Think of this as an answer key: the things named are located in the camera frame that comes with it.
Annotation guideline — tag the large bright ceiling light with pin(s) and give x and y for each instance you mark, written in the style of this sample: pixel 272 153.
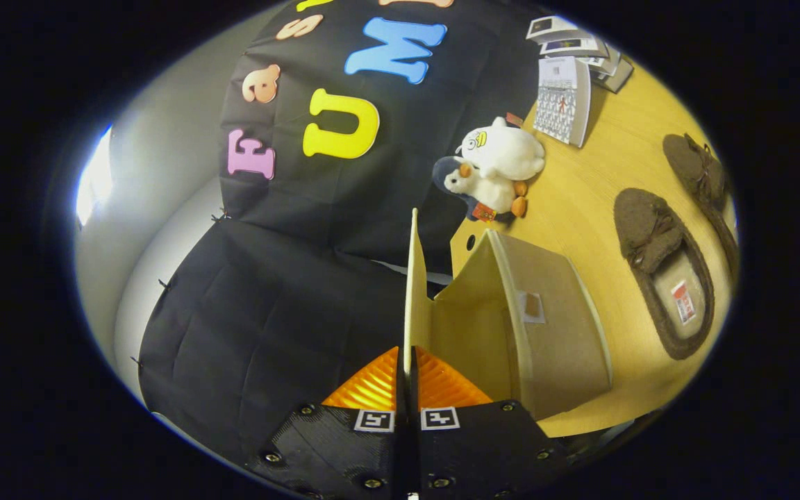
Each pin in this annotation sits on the large bright ceiling light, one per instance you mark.
pixel 96 177

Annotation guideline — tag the white duck plush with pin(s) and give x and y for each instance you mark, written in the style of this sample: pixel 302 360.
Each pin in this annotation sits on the white duck plush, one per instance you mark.
pixel 507 149

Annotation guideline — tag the thin white book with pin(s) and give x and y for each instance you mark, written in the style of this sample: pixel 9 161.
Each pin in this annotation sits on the thin white book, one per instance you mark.
pixel 607 62

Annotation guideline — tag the grey white penguin plush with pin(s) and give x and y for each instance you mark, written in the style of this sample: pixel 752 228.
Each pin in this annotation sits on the grey white penguin plush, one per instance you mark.
pixel 487 191

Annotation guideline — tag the white book blue cover picture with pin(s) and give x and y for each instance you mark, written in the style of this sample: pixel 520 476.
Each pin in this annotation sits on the white book blue cover picture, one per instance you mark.
pixel 573 46

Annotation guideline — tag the dark grey book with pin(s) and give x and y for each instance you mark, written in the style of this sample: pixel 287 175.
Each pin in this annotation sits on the dark grey book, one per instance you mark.
pixel 619 75

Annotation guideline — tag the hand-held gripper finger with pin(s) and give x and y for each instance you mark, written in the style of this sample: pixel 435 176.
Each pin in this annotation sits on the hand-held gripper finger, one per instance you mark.
pixel 401 417
pixel 414 417

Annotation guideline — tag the patterned cover book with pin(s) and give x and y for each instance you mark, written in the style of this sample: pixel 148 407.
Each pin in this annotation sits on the patterned cover book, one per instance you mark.
pixel 561 97

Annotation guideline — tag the brown fuzzy shoe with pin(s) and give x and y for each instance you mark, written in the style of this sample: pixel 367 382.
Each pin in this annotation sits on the brown fuzzy shoe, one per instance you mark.
pixel 650 229
pixel 695 163

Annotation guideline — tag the beige fabric storage box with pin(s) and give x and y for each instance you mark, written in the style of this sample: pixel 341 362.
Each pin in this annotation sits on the beige fabric storage box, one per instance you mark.
pixel 553 326

